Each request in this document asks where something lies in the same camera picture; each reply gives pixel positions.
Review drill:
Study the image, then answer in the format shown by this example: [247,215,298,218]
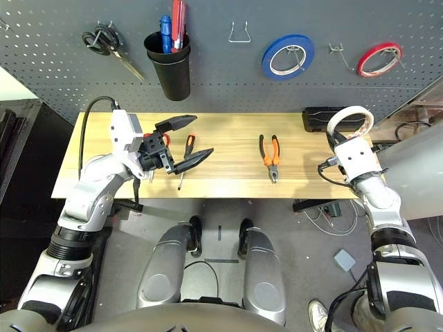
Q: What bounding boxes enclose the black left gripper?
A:
[138,114,215,176]

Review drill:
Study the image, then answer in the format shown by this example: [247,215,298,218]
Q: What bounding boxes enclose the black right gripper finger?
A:
[327,128,347,149]

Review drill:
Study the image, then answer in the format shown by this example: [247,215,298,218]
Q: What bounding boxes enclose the black orange screwdriver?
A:
[177,133,197,191]

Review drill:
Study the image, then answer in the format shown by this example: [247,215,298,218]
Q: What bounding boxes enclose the red handled scissors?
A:
[147,133,171,183]

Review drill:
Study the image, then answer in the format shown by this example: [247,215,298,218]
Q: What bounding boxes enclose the white tape roll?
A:
[326,106,374,142]

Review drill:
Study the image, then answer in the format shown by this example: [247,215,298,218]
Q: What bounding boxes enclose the orange black pliers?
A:
[259,134,282,184]

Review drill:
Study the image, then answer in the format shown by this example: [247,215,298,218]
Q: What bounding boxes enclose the dark grey pegboard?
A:
[0,0,443,125]

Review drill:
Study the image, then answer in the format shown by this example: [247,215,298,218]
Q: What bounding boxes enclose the black tool case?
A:
[302,106,373,133]

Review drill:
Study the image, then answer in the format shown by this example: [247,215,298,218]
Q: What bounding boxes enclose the black plastic cup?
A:
[143,30,192,102]

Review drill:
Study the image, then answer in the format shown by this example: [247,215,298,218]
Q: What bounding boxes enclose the black power strip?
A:
[323,202,343,218]

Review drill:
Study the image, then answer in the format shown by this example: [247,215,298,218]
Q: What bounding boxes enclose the black table foot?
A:
[112,200,145,214]
[292,199,333,212]

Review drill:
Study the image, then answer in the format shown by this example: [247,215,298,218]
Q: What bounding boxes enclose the red tape roll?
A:
[356,42,404,78]

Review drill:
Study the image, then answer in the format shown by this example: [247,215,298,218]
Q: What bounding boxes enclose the large light grey panel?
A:
[375,124,443,222]

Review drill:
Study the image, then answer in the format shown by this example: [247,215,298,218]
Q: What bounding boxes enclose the blue tape roll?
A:
[261,33,316,82]

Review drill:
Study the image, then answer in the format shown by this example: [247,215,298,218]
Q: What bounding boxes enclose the grey floor pedal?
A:
[333,248,357,271]

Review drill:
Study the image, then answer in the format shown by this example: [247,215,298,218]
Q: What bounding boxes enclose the silver left robot leg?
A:
[136,216,204,310]

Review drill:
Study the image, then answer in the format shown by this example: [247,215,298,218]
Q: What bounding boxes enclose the silver robot leg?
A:
[136,216,204,310]
[237,218,287,326]

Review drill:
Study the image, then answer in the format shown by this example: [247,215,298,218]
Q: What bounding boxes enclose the silver right robot leg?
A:
[237,218,287,326]

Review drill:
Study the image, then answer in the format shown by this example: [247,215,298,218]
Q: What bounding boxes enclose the black cabinet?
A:
[0,100,80,305]

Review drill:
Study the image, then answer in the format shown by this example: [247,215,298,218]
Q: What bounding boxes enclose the khaki person's trouser leg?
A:
[352,293,381,332]

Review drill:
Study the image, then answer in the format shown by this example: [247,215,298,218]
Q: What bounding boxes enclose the grey robot torso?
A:
[69,301,291,332]

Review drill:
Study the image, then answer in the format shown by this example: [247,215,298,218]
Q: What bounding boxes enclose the white person's shoe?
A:
[307,299,329,332]

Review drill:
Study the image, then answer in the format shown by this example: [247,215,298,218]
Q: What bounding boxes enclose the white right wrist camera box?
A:
[334,136,383,184]

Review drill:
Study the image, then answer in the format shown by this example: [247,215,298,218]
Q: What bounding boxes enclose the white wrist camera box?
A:
[334,136,383,184]
[110,109,145,163]

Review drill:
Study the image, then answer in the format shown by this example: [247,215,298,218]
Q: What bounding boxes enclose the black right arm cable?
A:
[318,157,373,332]

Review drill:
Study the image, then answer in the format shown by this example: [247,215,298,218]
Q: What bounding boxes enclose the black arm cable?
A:
[78,96,143,208]
[318,157,373,332]

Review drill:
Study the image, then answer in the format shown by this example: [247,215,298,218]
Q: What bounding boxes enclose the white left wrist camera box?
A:
[110,109,145,163]

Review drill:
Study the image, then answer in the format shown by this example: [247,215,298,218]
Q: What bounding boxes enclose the black handled scissors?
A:
[82,23,145,82]

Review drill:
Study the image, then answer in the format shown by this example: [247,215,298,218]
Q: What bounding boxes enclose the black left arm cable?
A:
[78,96,143,208]

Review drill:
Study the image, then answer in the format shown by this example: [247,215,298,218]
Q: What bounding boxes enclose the blue handled screwdriver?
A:
[159,15,173,55]

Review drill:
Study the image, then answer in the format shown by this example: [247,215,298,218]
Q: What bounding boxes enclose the silver wire pliers holder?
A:
[228,21,252,44]

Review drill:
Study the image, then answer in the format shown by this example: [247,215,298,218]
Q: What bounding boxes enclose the red handled screwdriver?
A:
[171,0,188,53]

